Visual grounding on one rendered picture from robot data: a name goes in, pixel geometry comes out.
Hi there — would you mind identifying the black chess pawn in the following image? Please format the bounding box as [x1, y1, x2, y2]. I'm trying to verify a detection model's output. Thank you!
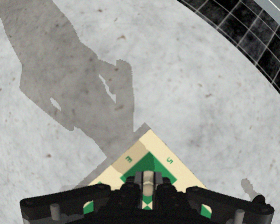
[252, 195, 271, 206]

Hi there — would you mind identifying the white pawn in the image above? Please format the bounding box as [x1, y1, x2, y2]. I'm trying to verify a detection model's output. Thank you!
[143, 170, 153, 196]

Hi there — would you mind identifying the green and cream chessboard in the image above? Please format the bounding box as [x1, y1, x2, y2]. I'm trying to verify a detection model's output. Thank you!
[88, 129, 207, 193]

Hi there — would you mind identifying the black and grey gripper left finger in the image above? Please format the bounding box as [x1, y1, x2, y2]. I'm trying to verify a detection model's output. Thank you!
[19, 171, 144, 224]

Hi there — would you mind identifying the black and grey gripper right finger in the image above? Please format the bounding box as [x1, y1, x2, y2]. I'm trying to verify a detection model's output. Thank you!
[152, 172, 275, 224]

